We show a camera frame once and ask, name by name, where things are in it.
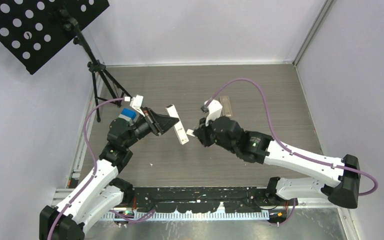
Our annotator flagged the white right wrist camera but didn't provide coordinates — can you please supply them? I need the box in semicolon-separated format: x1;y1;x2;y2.
201;99;223;126

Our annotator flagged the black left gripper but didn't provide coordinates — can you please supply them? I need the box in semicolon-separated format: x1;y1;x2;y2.
123;107;179;149

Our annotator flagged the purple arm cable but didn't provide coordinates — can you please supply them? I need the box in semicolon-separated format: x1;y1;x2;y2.
46;97;128;240
205;78;379;197

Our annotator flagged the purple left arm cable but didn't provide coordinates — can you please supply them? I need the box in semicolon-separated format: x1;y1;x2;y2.
46;97;128;240

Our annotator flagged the blue toy brick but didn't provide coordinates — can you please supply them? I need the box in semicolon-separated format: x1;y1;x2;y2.
118;108;137;121

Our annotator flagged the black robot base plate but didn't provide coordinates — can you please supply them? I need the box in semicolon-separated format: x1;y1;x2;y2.
116;186;298;214

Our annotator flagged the white slim remote control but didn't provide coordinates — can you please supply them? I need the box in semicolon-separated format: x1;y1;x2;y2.
165;104;189;145

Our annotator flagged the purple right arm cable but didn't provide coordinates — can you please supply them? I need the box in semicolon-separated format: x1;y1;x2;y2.
205;78;379;197

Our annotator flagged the white remote back cover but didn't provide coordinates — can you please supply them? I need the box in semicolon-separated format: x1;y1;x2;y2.
186;129;195;137

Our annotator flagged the black perforated music stand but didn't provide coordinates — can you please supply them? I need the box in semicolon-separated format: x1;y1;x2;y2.
0;0;132;107

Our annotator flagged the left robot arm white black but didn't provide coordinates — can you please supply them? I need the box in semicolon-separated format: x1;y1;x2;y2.
39;105;181;240

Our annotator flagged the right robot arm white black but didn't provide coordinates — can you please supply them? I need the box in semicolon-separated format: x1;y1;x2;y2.
188;116;361;209

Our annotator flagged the aluminium rail frame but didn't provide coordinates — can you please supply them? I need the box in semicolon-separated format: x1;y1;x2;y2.
48;185;353;222

